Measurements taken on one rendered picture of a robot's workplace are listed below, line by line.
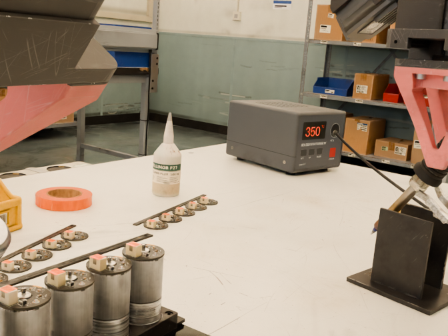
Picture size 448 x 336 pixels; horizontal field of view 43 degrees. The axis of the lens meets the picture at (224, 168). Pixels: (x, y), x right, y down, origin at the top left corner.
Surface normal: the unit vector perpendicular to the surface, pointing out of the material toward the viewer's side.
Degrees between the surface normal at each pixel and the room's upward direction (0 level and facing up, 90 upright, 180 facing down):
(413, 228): 90
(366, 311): 0
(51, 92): 87
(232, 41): 90
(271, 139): 90
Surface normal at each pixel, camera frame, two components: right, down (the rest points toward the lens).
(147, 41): 0.80, 0.18
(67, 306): 0.15, 0.22
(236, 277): 0.07, -0.97
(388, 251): -0.73, 0.09
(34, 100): -0.42, 0.11
